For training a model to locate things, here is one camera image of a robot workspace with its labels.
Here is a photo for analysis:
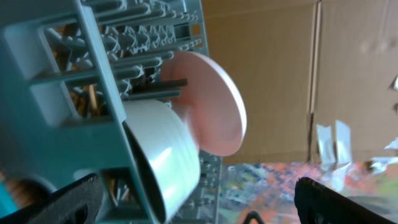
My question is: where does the white round plate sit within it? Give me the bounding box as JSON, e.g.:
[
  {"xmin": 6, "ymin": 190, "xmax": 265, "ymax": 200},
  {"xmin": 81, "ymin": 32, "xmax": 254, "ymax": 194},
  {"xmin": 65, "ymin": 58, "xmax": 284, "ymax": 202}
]
[{"xmin": 160, "ymin": 51, "xmax": 248, "ymax": 157}]

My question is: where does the grey bowl with food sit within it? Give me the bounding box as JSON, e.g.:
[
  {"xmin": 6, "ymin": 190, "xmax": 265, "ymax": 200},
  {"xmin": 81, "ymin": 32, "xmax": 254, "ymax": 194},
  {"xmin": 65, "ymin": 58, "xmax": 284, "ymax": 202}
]
[{"xmin": 123, "ymin": 100, "xmax": 200, "ymax": 223}]

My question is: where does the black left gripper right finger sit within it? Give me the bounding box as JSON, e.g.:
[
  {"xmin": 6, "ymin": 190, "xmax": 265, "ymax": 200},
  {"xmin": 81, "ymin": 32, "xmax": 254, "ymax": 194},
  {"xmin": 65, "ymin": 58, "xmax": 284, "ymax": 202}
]
[{"xmin": 294, "ymin": 177, "xmax": 394, "ymax": 224}]

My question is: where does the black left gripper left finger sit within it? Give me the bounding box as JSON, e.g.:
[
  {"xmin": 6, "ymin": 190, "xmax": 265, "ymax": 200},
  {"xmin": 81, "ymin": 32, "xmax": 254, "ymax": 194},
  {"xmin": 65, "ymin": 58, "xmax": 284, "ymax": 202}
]
[{"xmin": 1, "ymin": 173, "xmax": 104, "ymax": 224}]

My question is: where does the grey dishwasher rack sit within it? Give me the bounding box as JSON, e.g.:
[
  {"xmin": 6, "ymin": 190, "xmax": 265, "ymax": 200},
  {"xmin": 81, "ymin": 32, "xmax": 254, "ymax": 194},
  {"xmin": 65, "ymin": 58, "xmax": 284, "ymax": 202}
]
[{"xmin": 1, "ymin": 0, "xmax": 221, "ymax": 223}]

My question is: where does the wooden chopstick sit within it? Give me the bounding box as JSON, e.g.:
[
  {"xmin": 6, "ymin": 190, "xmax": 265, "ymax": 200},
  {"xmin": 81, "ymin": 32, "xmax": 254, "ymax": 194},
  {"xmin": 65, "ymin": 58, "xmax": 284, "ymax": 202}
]
[{"xmin": 88, "ymin": 85, "xmax": 100, "ymax": 116}]

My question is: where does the teal serving tray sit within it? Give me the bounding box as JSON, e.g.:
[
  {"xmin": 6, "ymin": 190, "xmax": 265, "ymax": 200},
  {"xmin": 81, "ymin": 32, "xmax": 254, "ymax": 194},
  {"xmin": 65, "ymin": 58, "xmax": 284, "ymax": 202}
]
[{"xmin": 0, "ymin": 183, "xmax": 18, "ymax": 218}]

